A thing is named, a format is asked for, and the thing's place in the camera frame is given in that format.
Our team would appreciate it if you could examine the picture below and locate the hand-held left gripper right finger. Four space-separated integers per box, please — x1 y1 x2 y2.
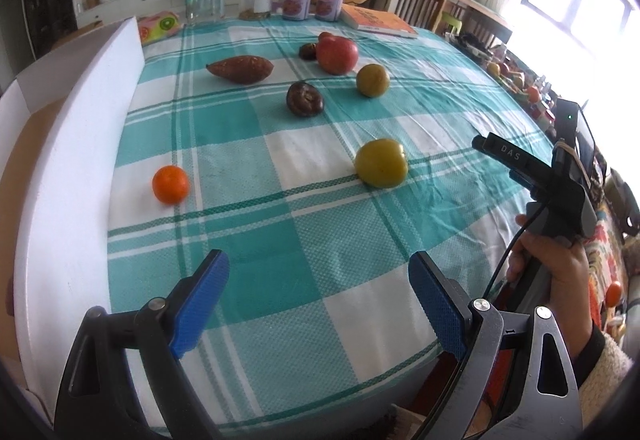
407 250 583 440

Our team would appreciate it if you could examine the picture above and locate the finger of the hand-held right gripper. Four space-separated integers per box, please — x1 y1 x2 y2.
472 133 556 193

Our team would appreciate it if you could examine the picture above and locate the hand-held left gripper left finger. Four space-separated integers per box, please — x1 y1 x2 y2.
54 249 231 440

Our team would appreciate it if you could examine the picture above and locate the orange mandarin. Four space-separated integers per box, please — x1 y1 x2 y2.
152 165 191 205

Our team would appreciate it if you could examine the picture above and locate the yellow-green pear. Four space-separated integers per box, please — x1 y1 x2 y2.
355 64 390 98
354 138 408 188

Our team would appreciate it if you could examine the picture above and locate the white cardboard box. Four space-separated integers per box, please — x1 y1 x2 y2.
0 16 146 426

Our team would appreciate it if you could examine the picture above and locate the red apple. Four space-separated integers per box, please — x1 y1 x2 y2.
315 35 360 75

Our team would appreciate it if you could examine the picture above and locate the large sweet potato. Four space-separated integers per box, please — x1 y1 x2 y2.
206 56 275 85

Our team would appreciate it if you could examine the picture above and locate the person's right forearm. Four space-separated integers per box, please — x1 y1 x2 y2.
570 323 636 440

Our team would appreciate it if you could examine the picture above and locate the person's right hand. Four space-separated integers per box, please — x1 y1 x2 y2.
505 213 593 356

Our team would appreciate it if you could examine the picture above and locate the colourful patterned cloth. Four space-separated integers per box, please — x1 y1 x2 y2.
585 200 631 321

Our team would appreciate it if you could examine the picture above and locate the clutter of small items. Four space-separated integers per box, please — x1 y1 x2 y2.
445 33 561 131

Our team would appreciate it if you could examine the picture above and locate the orange book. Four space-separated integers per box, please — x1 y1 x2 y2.
340 3 419 40

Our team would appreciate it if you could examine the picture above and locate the glass jar with gold lid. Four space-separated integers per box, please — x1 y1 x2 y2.
185 0 226 25

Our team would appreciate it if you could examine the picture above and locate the black cable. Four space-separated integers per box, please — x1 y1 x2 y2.
480 205 543 303

